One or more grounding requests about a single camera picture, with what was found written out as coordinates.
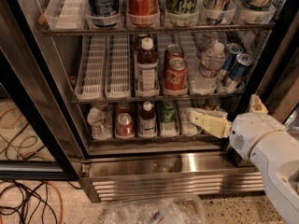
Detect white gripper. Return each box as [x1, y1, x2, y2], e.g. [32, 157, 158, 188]
[188, 94, 286, 161]

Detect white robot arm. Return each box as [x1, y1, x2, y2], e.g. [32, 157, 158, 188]
[187, 94, 299, 224]

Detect rear bronze can bottom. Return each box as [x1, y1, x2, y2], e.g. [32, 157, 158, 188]
[203, 97, 221, 110]

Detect front blue red bull can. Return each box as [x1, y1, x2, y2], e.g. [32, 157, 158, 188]
[224, 53, 253, 90]

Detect blue red bull can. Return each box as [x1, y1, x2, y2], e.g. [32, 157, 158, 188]
[224, 53, 253, 90]
[218, 43, 243, 81]
[204, 0, 231, 25]

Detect rear blue red bull can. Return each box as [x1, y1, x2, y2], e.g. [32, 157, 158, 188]
[218, 43, 243, 81]

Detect front red coke can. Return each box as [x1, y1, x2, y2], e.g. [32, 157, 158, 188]
[164, 58, 188, 91]

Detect red coke can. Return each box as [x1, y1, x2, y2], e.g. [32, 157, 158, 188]
[164, 58, 188, 91]
[164, 44, 185, 66]

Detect green can bottom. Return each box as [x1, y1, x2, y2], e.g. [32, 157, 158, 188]
[161, 100, 176, 123]

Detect rear red coke can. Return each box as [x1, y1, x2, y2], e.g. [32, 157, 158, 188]
[164, 44, 185, 66]

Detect blue red bull can top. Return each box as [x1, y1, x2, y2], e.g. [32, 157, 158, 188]
[204, 0, 231, 25]

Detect red can bottom front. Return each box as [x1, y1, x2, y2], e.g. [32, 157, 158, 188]
[117, 113, 133, 136]

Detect green tall can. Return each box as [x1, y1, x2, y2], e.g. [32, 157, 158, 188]
[165, 0, 197, 26]

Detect stainless steel display fridge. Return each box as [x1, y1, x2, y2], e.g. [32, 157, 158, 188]
[6, 0, 299, 203]

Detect tall red coca-cola can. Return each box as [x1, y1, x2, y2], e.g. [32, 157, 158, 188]
[128, 0, 158, 27]

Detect blue pepsi can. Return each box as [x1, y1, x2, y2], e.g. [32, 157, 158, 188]
[88, 0, 119, 27]

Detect open left fridge door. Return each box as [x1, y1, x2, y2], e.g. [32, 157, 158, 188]
[0, 0, 82, 181]

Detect clear water bottle middle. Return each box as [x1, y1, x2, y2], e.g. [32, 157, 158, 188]
[194, 42, 225, 91]

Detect clear water bottle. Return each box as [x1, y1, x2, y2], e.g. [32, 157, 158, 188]
[194, 42, 225, 91]
[87, 107, 111, 141]

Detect empty white tray bottom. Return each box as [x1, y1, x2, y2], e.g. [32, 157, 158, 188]
[178, 100, 202, 136]

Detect empty white tray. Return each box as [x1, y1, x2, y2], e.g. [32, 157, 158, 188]
[105, 35, 131, 100]
[75, 35, 107, 101]
[178, 100, 202, 136]

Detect brown tea bottle bottom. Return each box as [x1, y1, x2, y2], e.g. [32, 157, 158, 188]
[139, 102, 156, 137]

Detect brown tea bottle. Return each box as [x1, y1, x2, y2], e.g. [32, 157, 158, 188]
[136, 37, 158, 92]
[139, 102, 156, 137]

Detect brown tea bottle middle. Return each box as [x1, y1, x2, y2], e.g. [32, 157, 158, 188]
[136, 37, 158, 92]

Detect clear plastic bin on floor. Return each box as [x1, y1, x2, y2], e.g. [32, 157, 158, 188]
[100, 194, 206, 224]

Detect clear water bottle bottom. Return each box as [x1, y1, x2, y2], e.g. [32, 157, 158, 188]
[87, 107, 111, 141]

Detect empty white tray left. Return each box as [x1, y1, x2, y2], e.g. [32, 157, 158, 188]
[75, 35, 107, 101]

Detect empty clear top tray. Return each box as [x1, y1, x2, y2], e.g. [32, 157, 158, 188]
[44, 0, 88, 31]

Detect top wire shelf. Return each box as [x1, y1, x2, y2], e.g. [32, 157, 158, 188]
[39, 22, 275, 36]

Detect wire shelf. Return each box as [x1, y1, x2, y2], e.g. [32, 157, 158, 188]
[72, 92, 243, 104]
[39, 22, 275, 36]
[89, 134, 221, 143]

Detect bottom wire shelf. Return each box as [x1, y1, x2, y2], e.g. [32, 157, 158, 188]
[89, 134, 221, 143]

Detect middle wire shelf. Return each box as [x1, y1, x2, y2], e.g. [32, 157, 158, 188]
[72, 92, 243, 104]

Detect tangled black orange cables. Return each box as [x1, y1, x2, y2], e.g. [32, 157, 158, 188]
[0, 105, 82, 224]

